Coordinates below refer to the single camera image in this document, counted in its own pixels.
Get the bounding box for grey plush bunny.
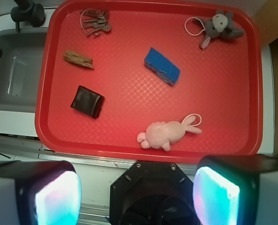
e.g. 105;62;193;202
184;9;245;50

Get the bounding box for pink plush bunny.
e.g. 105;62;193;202
136;113;202;151

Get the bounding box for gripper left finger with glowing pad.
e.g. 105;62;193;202
0;161;81;225

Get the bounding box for brown wood piece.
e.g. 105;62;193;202
63;50;94;69

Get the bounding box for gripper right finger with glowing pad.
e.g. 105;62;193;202
193;154;278;225

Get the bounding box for bunch of metal keys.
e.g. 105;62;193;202
80;8;112;37

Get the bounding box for blue sponge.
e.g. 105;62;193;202
144;47;181;86

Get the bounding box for red plastic tray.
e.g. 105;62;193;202
35;0;263;162

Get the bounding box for black box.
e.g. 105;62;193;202
70;86;105;119

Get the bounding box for grey plastic bin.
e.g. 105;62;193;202
0;28;47;113

